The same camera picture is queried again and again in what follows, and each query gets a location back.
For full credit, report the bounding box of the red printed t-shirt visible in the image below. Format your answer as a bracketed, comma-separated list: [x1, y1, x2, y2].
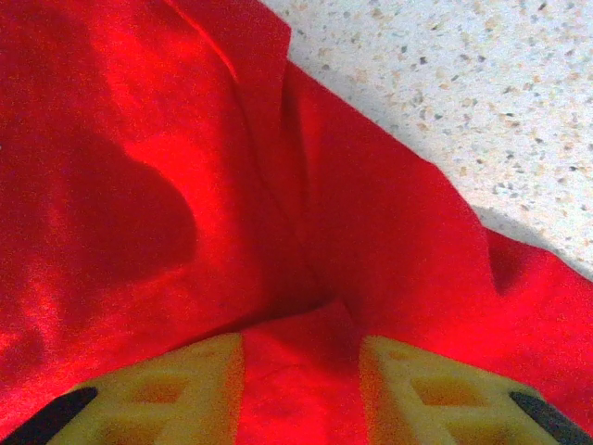
[0, 0, 593, 445]

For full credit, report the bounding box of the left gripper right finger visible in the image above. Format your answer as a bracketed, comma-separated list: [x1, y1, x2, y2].
[360, 335, 593, 445]

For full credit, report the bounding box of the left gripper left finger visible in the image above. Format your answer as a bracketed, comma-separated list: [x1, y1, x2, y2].
[0, 331, 246, 445]

